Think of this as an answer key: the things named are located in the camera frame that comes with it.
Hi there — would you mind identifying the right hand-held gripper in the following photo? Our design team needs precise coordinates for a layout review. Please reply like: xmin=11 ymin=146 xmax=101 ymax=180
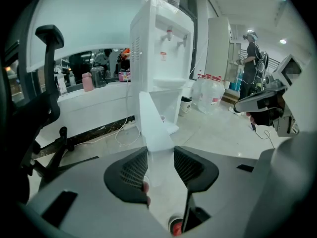
xmin=234 ymin=54 xmax=311 ymax=137

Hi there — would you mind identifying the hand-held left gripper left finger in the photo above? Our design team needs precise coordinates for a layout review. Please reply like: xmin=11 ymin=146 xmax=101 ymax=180
xmin=104 ymin=146 xmax=151 ymax=206

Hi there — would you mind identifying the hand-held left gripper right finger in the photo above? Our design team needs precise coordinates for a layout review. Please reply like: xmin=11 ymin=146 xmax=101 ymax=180
xmin=173 ymin=145 xmax=220 ymax=234

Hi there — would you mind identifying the white cabinet door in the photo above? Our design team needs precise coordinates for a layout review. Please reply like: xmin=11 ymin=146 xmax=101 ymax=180
xmin=138 ymin=91 xmax=174 ymax=188

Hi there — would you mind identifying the white water dispenser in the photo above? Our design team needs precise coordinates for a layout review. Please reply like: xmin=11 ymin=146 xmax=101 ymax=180
xmin=129 ymin=0 xmax=195 ymax=136

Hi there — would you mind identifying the cluster of clear water jugs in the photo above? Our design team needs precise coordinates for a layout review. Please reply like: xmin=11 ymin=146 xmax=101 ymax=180
xmin=191 ymin=70 xmax=226 ymax=115

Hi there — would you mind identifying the tall white cabinet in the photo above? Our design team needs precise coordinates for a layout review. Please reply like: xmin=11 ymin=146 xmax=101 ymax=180
xmin=205 ymin=17 xmax=233 ymax=82

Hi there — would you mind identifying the person's left hand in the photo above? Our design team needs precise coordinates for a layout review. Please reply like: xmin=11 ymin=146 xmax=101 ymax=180
xmin=143 ymin=181 xmax=152 ymax=207

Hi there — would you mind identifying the blue crate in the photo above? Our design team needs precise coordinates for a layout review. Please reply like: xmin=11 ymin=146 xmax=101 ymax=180
xmin=228 ymin=67 xmax=243 ymax=92

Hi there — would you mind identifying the white waste bin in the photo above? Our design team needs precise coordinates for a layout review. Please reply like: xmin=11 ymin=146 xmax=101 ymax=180
xmin=178 ymin=96 xmax=194 ymax=117

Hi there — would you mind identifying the white counter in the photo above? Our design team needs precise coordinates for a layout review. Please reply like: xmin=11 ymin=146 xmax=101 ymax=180
xmin=34 ymin=80 xmax=141 ymax=148

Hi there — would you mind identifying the pink printed pouch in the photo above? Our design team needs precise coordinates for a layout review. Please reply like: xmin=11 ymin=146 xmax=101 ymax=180
xmin=118 ymin=69 xmax=131 ymax=82

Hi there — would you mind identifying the pink bottle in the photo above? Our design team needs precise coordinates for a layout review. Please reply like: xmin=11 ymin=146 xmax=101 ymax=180
xmin=82 ymin=72 xmax=95 ymax=92

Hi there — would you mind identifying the dark glass jar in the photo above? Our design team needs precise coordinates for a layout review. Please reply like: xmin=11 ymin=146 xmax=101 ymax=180
xmin=90 ymin=66 xmax=107 ymax=89

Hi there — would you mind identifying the black office chair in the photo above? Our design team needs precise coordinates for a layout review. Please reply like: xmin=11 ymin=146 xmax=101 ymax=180
xmin=0 ymin=24 xmax=100 ymax=190

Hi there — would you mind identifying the clear bottle with label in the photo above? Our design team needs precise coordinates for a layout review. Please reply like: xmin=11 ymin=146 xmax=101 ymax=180
xmin=54 ymin=67 xmax=68 ymax=97

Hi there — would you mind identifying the black thin cable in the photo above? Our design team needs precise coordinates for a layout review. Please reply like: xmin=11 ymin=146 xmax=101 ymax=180
xmin=250 ymin=122 xmax=276 ymax=149

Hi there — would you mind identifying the white power cable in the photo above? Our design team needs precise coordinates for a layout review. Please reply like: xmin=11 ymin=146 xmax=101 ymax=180
xmin=74 ymin=81 xmax=142 ymax=147

